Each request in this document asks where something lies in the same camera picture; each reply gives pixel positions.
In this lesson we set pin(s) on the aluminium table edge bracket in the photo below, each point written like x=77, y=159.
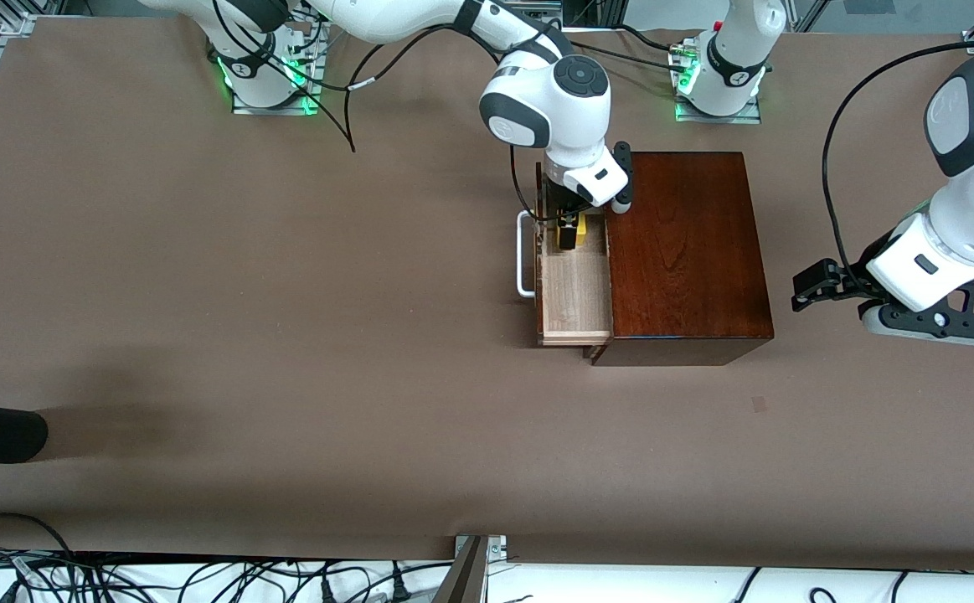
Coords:
x=470, y=569

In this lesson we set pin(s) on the yellow cube block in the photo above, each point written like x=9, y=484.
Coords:
x=580, y=230

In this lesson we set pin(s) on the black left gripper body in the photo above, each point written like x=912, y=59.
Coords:
x=850, y=280

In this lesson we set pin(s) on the dark brown wooden cabinet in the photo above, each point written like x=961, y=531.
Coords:
x=687, y=268

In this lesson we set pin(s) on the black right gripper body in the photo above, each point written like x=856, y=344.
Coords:
x=560, y=203

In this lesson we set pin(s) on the black equipment rack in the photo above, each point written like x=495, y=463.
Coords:
x=591, y=10

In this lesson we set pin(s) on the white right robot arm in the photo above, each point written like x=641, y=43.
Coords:
x=553, y=109

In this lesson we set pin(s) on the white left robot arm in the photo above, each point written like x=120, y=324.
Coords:
x=964, y=226

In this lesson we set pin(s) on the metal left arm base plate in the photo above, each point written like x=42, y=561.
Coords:
x=750, y=110

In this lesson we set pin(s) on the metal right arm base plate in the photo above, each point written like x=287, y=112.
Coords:
x=306, y=92

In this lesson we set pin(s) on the white padding sheet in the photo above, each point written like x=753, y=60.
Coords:
x=620, y=586

